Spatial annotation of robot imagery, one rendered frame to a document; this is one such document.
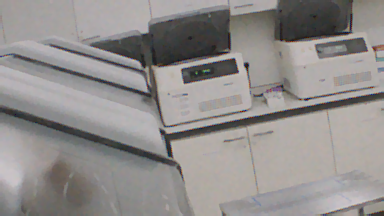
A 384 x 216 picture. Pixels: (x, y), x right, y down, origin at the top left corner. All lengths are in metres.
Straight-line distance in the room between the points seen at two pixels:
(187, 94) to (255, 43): 0.86
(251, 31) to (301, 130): 0.90
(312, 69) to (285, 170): 0.65
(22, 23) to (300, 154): 2.04
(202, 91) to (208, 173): 0.50
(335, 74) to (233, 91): 0.65
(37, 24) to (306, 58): 1.79
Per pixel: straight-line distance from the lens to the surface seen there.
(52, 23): 4.77
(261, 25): 5.16
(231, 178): 4.59
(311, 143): 4.66
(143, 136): 0.99
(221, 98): 4.52
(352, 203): 2.66
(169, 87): 4.49
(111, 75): 1.84
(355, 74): 4.69
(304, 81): 4.60
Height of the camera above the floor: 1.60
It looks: 11 degrees down
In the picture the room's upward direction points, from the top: 10 degrees counter-clockwise
